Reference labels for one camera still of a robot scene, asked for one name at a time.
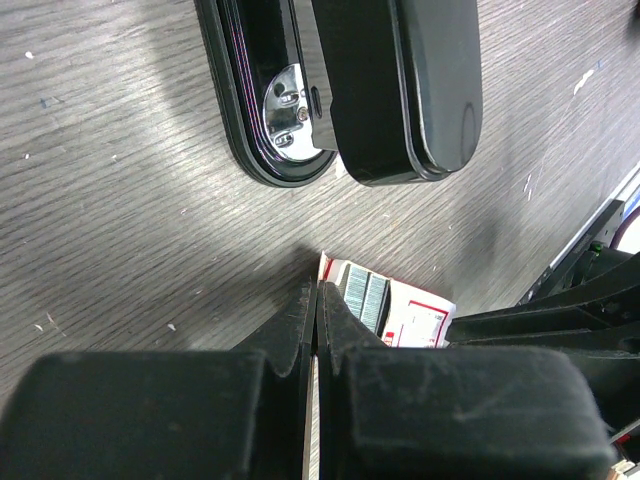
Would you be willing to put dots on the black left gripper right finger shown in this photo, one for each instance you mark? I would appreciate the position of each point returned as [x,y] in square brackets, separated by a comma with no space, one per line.
[353,391]

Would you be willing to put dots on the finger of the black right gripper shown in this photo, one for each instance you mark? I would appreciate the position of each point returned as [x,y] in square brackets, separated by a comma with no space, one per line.
[599,315]

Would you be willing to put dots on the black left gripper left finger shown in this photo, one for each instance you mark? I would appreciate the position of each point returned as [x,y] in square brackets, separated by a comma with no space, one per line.
[281,438]

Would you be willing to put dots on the red white staple box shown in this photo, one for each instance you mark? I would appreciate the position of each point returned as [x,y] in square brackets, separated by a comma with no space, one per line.
[416,318]

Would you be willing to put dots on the black stapler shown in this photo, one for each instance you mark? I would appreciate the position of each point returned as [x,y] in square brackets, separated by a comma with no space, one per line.
[391,88]

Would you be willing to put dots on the silver staple strips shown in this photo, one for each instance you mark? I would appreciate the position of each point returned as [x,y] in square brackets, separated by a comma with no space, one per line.
[366,294]

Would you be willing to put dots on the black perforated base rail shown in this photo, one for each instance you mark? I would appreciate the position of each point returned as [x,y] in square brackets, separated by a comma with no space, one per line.
[570,266]

